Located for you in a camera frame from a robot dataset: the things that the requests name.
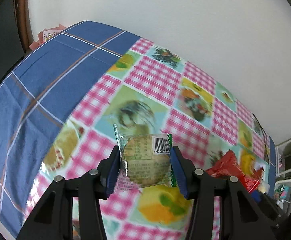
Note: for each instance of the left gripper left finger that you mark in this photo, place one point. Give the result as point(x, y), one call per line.
point(52, 217)

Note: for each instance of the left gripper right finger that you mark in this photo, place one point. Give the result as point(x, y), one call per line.
point(240, 216)

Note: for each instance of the red snack packet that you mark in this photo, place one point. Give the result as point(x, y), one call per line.
point(227, 166)

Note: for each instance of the green round cake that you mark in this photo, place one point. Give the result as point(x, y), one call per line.
point(145, 160)

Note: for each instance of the yellow snack bag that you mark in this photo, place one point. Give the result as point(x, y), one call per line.
point(247, 162)

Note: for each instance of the white wooden shelf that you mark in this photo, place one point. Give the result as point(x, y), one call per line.
point(283, 174)

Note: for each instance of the blue plaid bed sheet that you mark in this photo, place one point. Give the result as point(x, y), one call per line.
point(40, 93)

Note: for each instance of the colourful checked plastic tablecloth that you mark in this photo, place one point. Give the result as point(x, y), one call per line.
point(159, 92)

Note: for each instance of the pink paper box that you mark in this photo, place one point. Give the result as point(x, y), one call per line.
point(45, 35)

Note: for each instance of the dark wooden door frame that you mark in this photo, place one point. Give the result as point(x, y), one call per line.
point(23, 25)

